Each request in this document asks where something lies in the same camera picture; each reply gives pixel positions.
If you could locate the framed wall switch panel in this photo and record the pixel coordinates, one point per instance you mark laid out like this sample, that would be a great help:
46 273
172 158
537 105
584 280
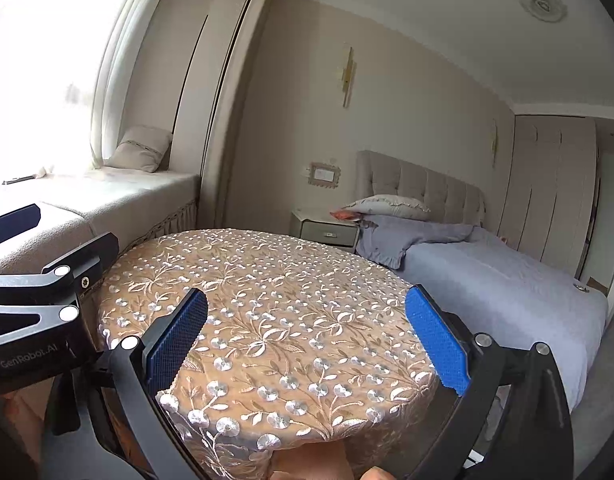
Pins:
324 175

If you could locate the pale ruffled bedspread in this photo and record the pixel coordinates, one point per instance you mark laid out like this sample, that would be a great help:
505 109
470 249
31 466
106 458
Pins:
512 300

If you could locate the person's leg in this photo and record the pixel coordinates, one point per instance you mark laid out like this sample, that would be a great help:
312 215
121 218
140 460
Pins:
312 462

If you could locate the person's pink clothing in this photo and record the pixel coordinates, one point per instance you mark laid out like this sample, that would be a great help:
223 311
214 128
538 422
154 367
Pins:
29 410

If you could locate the white floral pillow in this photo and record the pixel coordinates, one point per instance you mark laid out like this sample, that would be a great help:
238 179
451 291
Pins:
387 206

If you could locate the beige wardrobe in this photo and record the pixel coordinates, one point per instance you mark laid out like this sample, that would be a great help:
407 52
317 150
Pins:
547 195

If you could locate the beige square cushion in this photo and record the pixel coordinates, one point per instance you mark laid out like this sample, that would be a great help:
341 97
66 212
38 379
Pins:
139 150

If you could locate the beige upholstered bed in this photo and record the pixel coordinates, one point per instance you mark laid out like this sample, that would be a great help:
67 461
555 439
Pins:
422 185

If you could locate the gold wall lamp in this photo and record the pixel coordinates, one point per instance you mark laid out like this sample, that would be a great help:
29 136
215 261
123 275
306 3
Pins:
494 142
348 75

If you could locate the pink orange cloth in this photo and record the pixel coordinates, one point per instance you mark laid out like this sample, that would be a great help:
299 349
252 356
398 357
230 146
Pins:
344 214

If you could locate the beige window seat cushion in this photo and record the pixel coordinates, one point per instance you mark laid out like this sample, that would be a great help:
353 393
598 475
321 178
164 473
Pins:
112 200

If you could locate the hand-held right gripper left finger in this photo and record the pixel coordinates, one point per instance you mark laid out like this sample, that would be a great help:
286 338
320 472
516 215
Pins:
179 340

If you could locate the small white tissue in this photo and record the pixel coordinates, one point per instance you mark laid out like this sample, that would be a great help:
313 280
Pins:
43 173

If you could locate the beige lace tablecloth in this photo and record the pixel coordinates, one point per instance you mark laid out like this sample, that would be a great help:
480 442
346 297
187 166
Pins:
287 320

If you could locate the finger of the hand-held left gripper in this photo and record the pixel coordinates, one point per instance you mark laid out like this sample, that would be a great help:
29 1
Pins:
94 255
17 222

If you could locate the grey ruffled blanket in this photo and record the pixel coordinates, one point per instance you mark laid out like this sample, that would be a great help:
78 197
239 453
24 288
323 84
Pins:
412 240

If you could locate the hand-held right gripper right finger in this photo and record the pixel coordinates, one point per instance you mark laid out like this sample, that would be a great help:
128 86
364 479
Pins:
437 340

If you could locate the grey nightstand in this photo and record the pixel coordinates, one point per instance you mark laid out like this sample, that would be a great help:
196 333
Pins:
322 232

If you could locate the dark pen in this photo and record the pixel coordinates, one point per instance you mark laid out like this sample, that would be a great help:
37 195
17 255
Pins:
17 180

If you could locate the round ceiling fixture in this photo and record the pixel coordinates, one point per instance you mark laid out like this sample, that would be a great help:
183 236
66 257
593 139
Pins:
543 5

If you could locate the white sheer curtain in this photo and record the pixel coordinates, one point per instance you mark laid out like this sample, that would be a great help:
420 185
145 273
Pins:
122 70

